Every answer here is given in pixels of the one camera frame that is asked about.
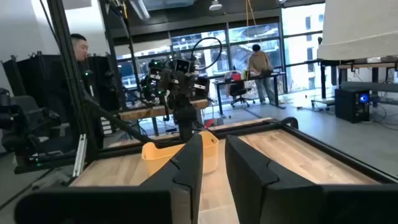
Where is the black padded chair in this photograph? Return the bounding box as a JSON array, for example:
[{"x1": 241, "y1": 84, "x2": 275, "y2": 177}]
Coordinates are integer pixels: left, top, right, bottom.
[{"x1": 0, "y1": 88, "x2": 63, "y2": 156}]

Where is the white ceiling light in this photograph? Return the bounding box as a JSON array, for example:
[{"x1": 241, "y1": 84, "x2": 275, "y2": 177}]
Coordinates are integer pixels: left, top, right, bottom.
[{"x1": 208, "y1": 0, "x2": 223, "y2": 12}]

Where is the wood top side table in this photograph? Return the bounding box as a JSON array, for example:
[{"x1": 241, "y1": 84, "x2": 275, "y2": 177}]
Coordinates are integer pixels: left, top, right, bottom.
[{"x1": 320, "y1": 57, "x2": 398, "y2": 103}]

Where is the person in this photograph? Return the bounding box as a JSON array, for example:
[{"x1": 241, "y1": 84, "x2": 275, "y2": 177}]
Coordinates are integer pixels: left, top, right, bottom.
[
  {"x1": 49, "y1": 33, "x2": 106, "y2": 150},
  {"x1": 248, "y1": 44, "x2": 277, "y2": 105}
]

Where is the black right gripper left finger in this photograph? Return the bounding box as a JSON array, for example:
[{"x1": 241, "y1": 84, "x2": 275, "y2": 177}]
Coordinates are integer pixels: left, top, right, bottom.
[{"x1": 139, "y1": 132, "x2": 205, "y2": 224}]

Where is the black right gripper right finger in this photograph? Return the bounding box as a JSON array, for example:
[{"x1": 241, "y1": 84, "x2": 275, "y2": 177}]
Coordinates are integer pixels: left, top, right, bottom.
[{"x1": 224, "y1": 134, "x2": 325, "y2": 224}]

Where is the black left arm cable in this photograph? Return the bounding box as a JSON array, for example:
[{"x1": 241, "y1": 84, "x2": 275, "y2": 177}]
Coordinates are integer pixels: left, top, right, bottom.
[{"x1": 190, "y1": 37, "x2": 223, "y2": 72}]

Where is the black office desk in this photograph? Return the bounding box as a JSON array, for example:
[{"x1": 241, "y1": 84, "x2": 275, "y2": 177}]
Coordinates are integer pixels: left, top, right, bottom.
[{"x1": 213, "y1": 72, "x2": 287, "y2": 118}]

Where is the wooden workbench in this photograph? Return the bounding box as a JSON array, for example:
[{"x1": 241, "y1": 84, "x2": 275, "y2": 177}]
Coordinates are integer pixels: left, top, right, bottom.
[{"x1": 118, "y1": 98, "x2": 210, "y2": 123}]

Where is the white shade table lamp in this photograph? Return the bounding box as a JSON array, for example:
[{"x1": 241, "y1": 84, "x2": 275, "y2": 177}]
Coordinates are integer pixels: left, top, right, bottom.
[{"x1": 317, "y1": 0, "x2": 398, "y2": 62}]

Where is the black panel screen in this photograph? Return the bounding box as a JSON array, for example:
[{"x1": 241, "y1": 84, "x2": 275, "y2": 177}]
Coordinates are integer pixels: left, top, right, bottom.
[{"x1": 1, "y1": 53, "x2": 63, "y2": 100}]

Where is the yellow hanging cable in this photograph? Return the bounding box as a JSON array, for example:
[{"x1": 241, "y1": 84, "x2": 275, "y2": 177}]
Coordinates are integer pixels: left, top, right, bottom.
[{"x1": 244, "y1": 0, "x2": 257, "y2": 43}]

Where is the silver aluminium bracket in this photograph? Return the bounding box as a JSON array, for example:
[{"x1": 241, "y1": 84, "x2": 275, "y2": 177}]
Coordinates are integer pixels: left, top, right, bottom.
[{"x1": 72, "y1": 133, "x2": 88, "y2": 178}]

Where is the black computer tower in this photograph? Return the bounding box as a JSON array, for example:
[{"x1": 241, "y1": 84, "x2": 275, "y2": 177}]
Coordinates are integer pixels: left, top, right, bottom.
[{"x1": 335, "y1": 88, "x2": 371, "y2": 124}]

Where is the black office chair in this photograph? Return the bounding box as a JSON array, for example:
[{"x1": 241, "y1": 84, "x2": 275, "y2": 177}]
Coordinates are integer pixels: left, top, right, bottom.
[{"x1": 228, "y1": 70, "x2": 256, "y2": 109}]

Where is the orange wooden tray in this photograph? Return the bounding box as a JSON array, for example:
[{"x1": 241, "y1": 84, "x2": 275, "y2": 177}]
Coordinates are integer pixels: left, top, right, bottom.
[{"x1": 141, "y1": 130, "x2": 220, "y2": 177}]

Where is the black rig upright post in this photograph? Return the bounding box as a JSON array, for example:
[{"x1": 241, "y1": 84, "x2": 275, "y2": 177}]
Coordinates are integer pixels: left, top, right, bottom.
[{"x1": 39, "y1": 0, "x2": 103, "y2": 162}]

